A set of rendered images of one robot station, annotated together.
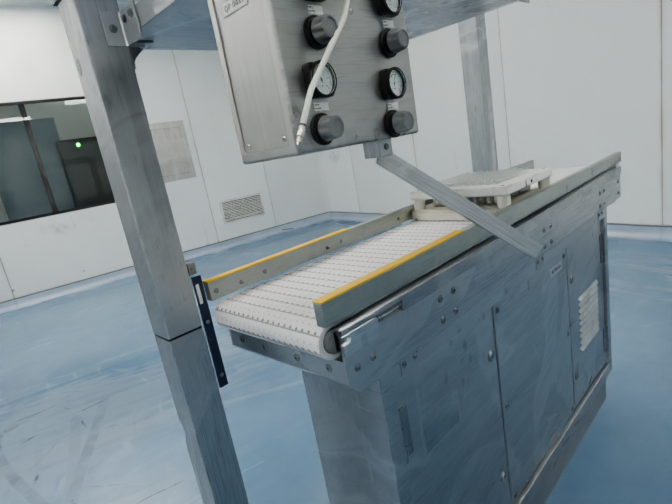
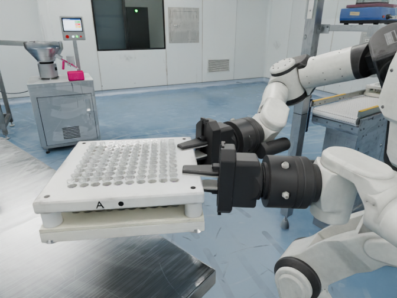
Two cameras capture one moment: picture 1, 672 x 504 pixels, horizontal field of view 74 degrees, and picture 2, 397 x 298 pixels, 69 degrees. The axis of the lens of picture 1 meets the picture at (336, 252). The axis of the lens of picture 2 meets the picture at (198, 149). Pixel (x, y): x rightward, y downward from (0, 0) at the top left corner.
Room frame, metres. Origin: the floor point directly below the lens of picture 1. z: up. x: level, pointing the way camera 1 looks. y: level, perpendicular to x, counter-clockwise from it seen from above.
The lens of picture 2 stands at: (-1.01, 0.66, 1.28)
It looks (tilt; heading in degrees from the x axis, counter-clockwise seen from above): 23 degrees down; 8
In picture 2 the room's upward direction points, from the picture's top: straight up
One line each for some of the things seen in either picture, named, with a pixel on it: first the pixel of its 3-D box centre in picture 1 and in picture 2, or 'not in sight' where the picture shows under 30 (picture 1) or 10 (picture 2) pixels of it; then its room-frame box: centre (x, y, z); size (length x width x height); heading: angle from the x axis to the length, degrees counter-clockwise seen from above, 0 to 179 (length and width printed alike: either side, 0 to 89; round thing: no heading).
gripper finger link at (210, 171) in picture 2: not in sight; (201, 168); (-0.58, 0.71, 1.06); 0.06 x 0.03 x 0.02; 96
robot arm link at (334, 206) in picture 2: not in sight; (318, 183); (-0.55, 0.51, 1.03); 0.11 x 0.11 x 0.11; 6
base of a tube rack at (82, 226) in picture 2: not in sight; (132, 189); (-0.55, 0.84, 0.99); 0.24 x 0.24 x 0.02; 14
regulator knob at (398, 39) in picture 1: (395, 36); not in sight; (0.58, -0.12, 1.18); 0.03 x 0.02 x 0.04; 133
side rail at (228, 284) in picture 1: (430, 204); (369, 90); (1.16, -0.26, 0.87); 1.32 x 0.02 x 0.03; 133
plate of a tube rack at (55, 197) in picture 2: not in sight; (130, 166); (-0.55, 0.84, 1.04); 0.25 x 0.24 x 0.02; 14
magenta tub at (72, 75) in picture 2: not in sight; (75, 75); (1.92, 2.35, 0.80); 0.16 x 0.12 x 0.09; 123
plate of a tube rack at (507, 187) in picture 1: (480, 183); (393, 87); (1.08, -0.37, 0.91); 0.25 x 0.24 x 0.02; 42
